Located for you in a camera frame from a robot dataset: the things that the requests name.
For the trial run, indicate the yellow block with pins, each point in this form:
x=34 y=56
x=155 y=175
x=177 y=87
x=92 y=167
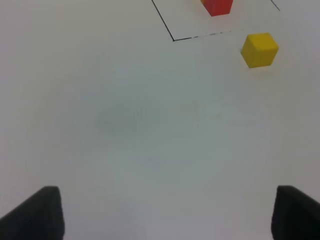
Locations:
x=259 y=50

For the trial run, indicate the red template block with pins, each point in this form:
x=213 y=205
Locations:
x=217 y=7

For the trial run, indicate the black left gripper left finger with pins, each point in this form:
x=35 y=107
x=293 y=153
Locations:
x=40 y=217

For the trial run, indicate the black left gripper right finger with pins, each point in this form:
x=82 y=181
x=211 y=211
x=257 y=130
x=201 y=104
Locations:
x=296 y=216

